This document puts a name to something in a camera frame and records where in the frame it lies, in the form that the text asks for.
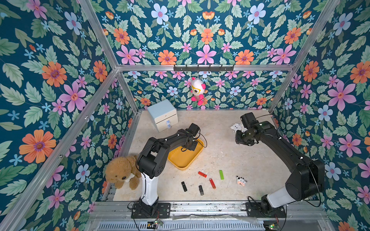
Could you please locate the yellow plastic storage box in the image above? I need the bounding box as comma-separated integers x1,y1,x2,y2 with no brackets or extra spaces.
168,139,204,170

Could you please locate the black usb drive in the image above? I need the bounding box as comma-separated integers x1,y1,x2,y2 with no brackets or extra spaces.
198,185,204,196
181,182,188,192

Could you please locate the green usb drive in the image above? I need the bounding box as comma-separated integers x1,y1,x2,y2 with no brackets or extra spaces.
219,170,224,180

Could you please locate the red translucent usb drive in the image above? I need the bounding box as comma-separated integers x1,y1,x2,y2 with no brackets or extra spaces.
209,178,216,189

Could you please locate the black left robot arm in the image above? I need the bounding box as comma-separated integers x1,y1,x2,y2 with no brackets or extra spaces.
136,123,200,208

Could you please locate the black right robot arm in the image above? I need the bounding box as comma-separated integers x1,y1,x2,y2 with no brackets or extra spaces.
236,113,325,214

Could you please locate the red capped usb drive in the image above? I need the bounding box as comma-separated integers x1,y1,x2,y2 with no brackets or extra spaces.
198,171,207,178

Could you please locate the white plush sheep toy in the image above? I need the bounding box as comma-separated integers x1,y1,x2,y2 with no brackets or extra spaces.
230,123,243,134

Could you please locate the white mini drawer cabinet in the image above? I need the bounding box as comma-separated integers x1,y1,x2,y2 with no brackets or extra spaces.
147,100,178,132

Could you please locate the black white cow toy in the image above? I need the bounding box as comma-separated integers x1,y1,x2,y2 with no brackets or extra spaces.
236,176,247,186

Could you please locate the pink white hanging doll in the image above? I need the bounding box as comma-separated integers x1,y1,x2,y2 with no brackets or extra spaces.
190,77,206,106

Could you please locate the brown teddy bear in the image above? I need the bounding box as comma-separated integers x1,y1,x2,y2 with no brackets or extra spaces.
106,156,142,190

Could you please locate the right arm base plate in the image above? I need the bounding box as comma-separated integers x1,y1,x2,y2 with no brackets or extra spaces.
245,201,286,218

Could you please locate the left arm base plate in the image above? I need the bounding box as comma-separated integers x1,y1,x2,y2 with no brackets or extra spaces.
131,203,171,219

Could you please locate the black wall hook rail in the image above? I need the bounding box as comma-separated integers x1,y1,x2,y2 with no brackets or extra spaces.
173,64,235,72

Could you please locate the aluminium front rail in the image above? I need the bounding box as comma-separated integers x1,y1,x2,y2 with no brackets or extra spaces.
86,201,335,231

